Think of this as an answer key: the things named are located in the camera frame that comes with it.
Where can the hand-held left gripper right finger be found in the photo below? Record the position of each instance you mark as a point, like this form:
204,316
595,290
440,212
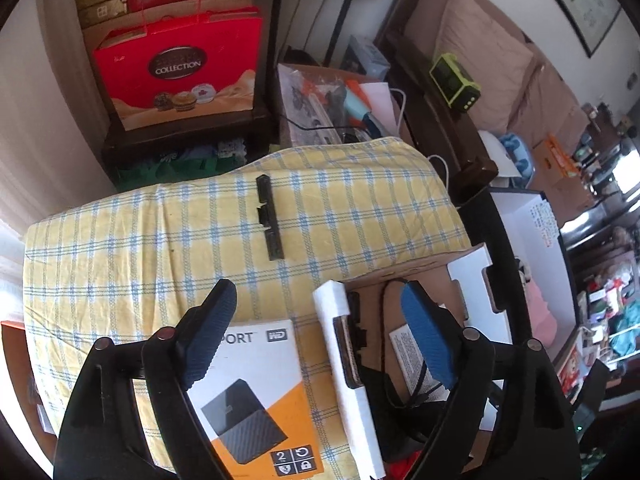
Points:
430,332

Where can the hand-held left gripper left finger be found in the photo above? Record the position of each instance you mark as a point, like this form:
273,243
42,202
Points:
207,332

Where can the white paper packet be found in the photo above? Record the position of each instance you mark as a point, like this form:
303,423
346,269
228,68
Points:
407,355

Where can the black plastic part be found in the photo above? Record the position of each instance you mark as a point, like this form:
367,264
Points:
357,325

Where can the orange hard drive box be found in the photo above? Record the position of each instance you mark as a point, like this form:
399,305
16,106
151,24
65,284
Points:
260,400

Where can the white cardboard tray box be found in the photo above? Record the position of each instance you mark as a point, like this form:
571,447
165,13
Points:
350,410

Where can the black plastic bracket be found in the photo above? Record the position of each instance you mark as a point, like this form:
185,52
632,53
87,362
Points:
270,220

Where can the yellow checked tablecloth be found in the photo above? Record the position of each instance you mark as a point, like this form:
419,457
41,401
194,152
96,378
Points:
150,245

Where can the cluttered wooden cabinet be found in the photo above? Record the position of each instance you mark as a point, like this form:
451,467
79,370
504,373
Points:
610,260

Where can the white storage box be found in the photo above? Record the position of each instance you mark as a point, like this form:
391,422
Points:
525,230

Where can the dark wooden side table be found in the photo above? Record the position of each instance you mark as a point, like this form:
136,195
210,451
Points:
185,135

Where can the light blue plastic item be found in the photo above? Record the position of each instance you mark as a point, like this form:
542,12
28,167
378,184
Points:
517,152

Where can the orange cardboard box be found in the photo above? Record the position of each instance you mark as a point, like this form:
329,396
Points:
560,157

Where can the open box of clutter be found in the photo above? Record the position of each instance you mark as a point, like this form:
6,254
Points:
320,105

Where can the dark wooden sofa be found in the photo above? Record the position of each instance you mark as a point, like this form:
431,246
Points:
555,110

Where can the white curtain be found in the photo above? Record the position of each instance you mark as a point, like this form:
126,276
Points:
45,135

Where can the red collection gift bag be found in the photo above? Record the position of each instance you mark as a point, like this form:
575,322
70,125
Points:
180,70

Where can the blue white box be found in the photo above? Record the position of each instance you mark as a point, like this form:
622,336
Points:
367,55

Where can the large brown pink cushion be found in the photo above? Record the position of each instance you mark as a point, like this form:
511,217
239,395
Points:
485,45

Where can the black speaker stand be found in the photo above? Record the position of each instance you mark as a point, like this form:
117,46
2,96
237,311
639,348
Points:
277,20
340,25

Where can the framed wall painting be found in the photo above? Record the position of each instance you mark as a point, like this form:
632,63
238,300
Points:
575,0

